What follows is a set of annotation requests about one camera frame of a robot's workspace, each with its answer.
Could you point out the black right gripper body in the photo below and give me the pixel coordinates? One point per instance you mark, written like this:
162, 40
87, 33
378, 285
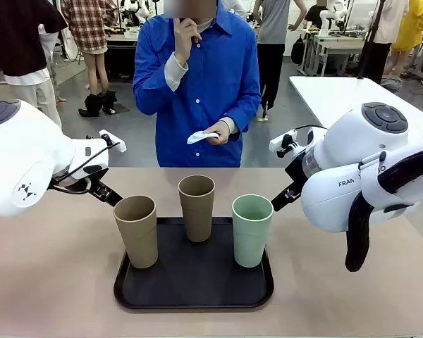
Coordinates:
296, 172

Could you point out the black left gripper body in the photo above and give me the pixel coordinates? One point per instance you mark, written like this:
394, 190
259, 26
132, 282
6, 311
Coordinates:
96, 183

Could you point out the brown plastic cup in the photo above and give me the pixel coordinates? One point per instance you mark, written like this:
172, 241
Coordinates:
197, 218
137, 239

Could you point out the pale green plastic cup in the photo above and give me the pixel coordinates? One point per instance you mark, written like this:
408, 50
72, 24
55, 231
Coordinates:
250, 239

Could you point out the white scalloped paper coaster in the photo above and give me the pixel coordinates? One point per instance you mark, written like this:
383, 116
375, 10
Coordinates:
199, 137

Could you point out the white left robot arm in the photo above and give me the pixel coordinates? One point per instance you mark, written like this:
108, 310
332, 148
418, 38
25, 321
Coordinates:
21, 158

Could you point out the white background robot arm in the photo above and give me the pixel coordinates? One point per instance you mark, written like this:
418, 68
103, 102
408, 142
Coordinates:
134, 10
329, 15

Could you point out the blue sleeved left forearm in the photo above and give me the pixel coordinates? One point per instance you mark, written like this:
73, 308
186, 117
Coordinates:
243, 119

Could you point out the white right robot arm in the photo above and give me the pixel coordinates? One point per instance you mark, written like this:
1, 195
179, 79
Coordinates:
356, 158

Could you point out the blue sleeved right forearm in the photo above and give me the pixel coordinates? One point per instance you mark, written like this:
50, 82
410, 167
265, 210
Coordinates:
151, 88

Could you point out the person's left hand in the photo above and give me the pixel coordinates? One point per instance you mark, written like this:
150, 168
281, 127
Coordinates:
222, 133

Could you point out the person's right hand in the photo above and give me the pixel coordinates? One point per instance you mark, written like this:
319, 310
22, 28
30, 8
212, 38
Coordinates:
183, 38

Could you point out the white folding table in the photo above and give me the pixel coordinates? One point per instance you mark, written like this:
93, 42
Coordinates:
338, 98

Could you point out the black plastic tray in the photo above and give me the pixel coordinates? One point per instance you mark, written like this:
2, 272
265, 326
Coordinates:
197, 281

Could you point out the black backpack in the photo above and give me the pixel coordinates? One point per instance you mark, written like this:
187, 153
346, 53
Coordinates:
298, 51

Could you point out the person in blue shirt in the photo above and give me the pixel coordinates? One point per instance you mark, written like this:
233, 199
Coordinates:
204, 88

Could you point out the grey cloth pile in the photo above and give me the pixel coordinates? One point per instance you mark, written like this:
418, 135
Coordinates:
391, 84

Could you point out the grey metal desk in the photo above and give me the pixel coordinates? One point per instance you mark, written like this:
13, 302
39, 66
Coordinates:
338, 45

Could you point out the dark workbench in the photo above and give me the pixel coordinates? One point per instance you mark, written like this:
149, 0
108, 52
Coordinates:
123, 53

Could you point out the person in grey shirt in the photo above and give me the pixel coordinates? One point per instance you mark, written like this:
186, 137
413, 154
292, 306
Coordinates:
273, 35

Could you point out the person in plaid shirt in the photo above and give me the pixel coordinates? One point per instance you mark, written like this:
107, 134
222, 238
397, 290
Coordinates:
88, 28

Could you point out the black tripod pole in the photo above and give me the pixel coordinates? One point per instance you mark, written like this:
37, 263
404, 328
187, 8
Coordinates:
372, 35

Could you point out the person in black top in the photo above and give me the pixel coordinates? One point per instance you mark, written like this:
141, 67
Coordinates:
14, 42

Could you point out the person in beige shirt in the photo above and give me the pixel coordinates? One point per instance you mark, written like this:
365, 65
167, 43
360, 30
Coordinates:
387, 28

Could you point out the person in yellow coat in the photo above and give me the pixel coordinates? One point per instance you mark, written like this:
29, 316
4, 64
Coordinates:
410, 28

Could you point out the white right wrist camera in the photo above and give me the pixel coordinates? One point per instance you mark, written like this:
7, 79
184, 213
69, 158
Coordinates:
282, 141

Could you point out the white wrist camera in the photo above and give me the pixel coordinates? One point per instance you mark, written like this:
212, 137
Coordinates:
282, 141
113, 141

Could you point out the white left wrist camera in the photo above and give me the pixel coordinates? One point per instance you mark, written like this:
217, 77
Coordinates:
113, 141

